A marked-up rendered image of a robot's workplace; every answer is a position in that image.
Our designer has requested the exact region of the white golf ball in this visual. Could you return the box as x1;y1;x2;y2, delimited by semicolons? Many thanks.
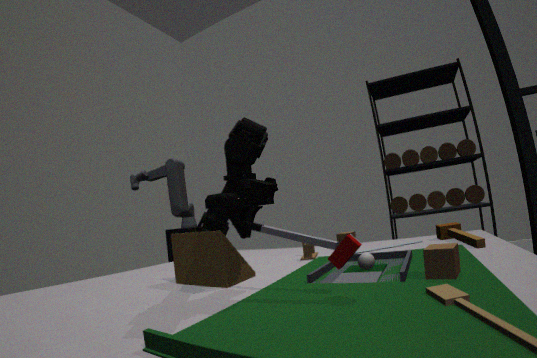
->
358;253;375;270

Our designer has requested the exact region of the green mat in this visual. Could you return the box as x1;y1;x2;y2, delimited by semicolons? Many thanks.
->
174;245;537;358

